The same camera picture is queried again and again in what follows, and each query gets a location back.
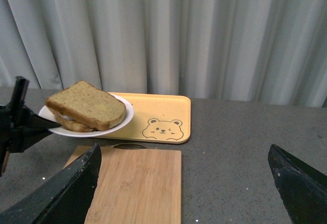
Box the yellow bear tray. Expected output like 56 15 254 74
101 93 191 144

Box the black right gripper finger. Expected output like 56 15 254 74
268 144 326 223

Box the wooden cutting board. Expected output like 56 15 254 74
63 145 182 224

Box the fried egg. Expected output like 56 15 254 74
54 111 74 121

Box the bread slice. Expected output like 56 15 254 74
45 80 126 131
49 108 97 132

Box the grey curtain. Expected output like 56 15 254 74
1 0 326 107

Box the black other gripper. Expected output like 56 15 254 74
1 76 102 223

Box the white plate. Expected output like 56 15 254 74
48 93 134 138

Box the metal board handle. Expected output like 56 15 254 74
112 143 147 150

